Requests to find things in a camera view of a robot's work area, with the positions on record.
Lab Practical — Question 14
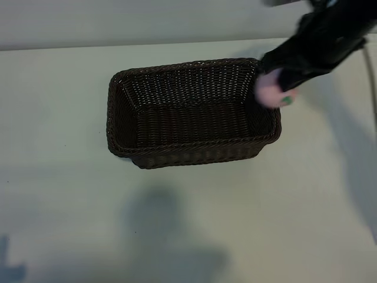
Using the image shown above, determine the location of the pink peach with green stem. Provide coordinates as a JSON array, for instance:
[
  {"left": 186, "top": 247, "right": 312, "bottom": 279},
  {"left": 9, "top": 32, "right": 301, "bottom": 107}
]
[{"left": 254, "top": 69, "right": 299, "bottom": 110}]

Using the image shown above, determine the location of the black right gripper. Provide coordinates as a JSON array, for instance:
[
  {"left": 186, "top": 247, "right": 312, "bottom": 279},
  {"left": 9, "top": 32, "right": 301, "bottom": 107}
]
[{"left": 257, "top": 11, "right": 368, "bottom": 93}]

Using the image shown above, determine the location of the dark brown woven basket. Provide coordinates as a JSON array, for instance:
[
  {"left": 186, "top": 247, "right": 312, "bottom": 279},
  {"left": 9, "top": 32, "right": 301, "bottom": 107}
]
[{"left": 106, "top": 57, "right": 283, "bottom": 170}]

